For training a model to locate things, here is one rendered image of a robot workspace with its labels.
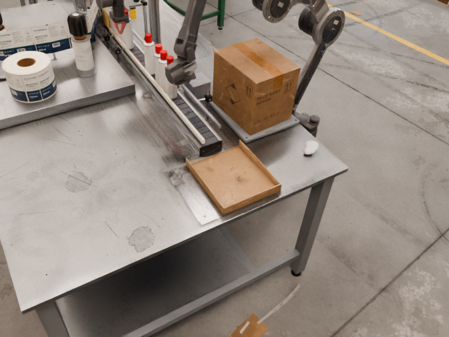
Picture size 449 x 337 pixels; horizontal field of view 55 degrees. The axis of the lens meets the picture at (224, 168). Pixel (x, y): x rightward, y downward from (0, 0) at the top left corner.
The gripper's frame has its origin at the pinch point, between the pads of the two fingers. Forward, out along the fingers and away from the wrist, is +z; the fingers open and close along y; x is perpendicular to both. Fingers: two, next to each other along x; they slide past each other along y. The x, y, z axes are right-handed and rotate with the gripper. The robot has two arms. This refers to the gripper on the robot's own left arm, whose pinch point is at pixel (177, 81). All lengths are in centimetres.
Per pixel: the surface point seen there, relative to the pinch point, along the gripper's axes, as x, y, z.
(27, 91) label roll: -19, 58, 24
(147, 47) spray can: -23.4, 1.6, 15.1
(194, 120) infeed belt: 18.4, -1.5, 0.7
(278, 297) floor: 116, -24, 34
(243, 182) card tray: 51, -3, -20
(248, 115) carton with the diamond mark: 25.6, -19.3, -13.8
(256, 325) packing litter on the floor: 121, -5, 29
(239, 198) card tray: 56, 3, -24
